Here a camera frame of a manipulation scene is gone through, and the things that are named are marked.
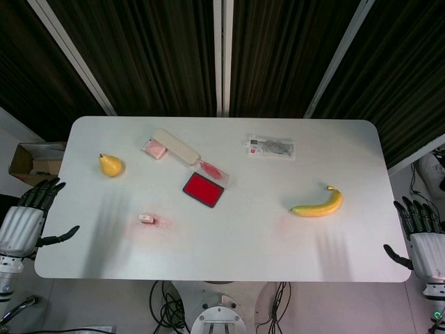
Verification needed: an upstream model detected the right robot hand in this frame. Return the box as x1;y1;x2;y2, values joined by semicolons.
383;196;445;279

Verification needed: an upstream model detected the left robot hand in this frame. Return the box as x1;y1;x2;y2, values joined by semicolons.
0;177;81;260

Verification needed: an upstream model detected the robot base column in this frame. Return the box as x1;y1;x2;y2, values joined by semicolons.
170;280;279;334

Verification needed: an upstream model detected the white long box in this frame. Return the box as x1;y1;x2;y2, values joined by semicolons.
153;129;202;166

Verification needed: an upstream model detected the cardboard box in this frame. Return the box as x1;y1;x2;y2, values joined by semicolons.
8;141;67;184

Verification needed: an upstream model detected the white sneaker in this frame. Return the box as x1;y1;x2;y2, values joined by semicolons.
418;152;445;198

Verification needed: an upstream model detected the yellow pear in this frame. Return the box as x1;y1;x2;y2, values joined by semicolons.
99;153;123;178

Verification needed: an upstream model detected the yellow banana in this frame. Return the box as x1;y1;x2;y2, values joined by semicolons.
290;184;344;218

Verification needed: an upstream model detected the pink wrapped eraser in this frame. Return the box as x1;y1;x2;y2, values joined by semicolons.
141;137;169;161

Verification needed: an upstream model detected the clear plastic packet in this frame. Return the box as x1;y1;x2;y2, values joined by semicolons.
242;134;297;161

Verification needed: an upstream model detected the red ink pad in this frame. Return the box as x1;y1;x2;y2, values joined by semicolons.
182;173;225;209

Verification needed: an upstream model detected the clear packet red item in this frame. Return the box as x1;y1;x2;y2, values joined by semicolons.
194;158;231;191

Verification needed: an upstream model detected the black cable bundle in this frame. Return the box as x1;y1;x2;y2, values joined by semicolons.
149;280;191;334

